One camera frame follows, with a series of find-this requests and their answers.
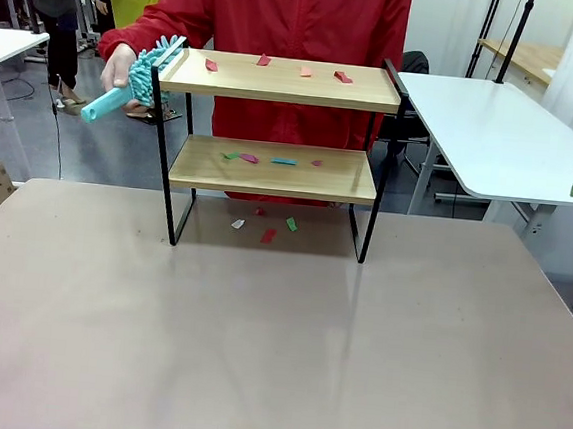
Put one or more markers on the teal chenille duster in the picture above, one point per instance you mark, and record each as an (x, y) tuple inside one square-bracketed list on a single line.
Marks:
[(139, 73)]

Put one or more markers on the person's right forearm red sleeve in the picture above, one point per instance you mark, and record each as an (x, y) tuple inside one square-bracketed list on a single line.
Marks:
[(142, 31)]

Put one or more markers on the person's right hand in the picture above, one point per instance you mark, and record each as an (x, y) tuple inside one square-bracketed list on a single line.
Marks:
[(118, 66)]

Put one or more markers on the large white side table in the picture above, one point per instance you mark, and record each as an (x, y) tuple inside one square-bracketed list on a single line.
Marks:
[(499, 138)]

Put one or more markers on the wooden desk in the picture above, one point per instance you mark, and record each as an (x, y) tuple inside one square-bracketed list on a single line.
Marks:
[(531, 57)]

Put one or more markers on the black tripod stand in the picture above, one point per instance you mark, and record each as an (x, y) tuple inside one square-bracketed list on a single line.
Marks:
[(515, 39), (483, 36)]

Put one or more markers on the black office chair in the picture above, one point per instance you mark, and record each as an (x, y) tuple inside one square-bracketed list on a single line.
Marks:
[(416, 62)]

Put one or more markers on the long red paper scrap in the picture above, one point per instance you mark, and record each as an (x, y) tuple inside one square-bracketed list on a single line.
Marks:
[(342, 77)]

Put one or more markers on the blue paper scrap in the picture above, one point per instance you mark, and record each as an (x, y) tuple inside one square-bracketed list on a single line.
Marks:
[(283, 161)]

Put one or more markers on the salmon paper scrap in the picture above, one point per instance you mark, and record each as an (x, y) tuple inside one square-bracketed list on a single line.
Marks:
[(306, 71)]

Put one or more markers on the tiny red paper scrap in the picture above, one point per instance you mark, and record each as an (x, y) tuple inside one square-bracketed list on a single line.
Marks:
[(260, 211)]

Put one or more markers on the person in red jacket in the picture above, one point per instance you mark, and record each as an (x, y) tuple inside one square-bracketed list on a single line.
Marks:
[(304, 15)]

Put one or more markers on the white paper scrap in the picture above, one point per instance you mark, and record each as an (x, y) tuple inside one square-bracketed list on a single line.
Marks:
[(238, 224)]

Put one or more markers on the white table grey leg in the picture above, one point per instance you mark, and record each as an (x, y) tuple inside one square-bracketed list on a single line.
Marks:
[(10, 45)]

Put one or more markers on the two-tier wooden shelf black frame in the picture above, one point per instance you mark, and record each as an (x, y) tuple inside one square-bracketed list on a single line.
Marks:
[(278, 80)]

